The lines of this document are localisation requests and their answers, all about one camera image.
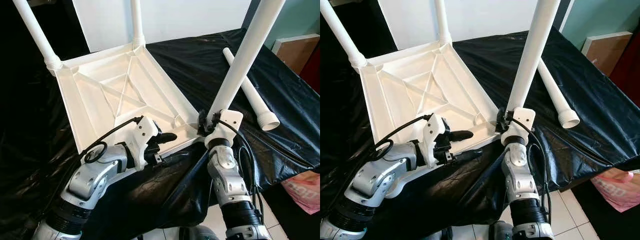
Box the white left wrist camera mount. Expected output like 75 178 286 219
422 113 447 168
127 116 161 171

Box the black plastic table cloth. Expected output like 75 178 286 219
320 27 640 240
0 27 321 240

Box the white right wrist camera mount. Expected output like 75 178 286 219
205 109 244 148
501 106 536 146

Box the white plastic table leg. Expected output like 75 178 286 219
131 0 147 50
320 0 368 73
505 0 562 113
537 59 581 129
222 47 281 132
12 0 63 76
434 0 453 47
206 0 287 121

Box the grey robot leg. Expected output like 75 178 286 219
427 227 453 240
492 220 516 240
180 225 221 240

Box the black door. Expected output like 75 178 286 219
0 0 91 61
320 0 396 56

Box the dark red furniture piece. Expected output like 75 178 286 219
300 46 321 95
610 42 640 95

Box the pink plastic bag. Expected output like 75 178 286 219
281 171 321 215
591 167 640 213

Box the white plastic table top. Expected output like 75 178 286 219
357 40 506 200
52 42 213 176

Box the dark grey door frame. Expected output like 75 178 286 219
557 0 573 31
242 0 263 31

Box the brown wooden cabinet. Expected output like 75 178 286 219
272 33 321 76
581 31 635 76

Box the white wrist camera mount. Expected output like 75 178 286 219
422 113 447 168
205 109 244 148
127 116 161 171
501 106 536 146

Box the grey robot left leg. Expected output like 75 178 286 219
427 227 453 240

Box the grey robot right leg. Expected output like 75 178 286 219
180 225 221 240
492 220 516 240

